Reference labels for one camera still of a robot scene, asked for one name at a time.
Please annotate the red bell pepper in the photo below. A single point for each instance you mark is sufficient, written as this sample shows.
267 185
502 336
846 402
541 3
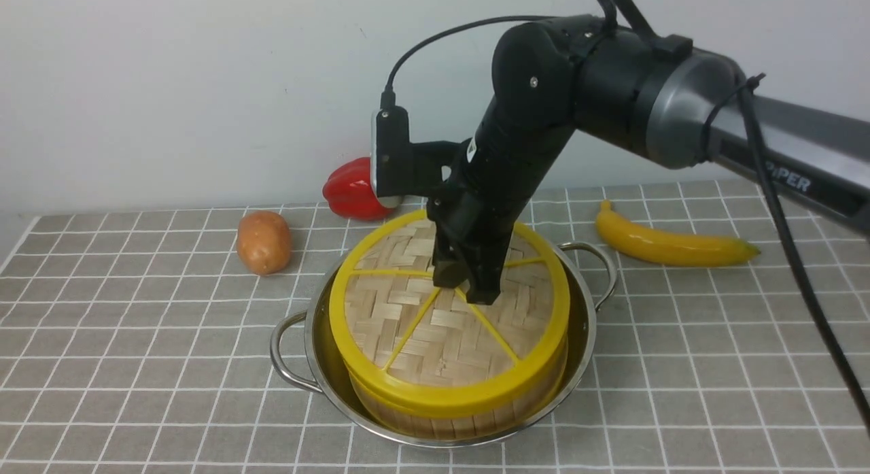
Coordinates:
349 193

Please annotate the yellow banana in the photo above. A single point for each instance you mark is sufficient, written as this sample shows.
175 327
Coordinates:
669 248

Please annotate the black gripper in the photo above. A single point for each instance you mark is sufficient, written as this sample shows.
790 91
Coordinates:
474 211

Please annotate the bamboo steamer basket yellow rim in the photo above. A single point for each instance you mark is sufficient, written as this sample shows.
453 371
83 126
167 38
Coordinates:
462 419

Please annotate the woven bamboo steamer lid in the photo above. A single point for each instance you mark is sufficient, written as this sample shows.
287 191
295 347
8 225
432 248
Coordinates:
430 351

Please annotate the stainless steel two-handled pot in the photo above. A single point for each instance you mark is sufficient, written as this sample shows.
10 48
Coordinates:
331 377

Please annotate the brown potato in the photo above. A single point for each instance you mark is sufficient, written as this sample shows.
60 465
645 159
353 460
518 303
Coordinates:
264 242

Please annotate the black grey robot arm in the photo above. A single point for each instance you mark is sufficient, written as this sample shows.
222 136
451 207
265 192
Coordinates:
658 98

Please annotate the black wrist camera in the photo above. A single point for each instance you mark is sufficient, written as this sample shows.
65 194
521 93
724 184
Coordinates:
400 168

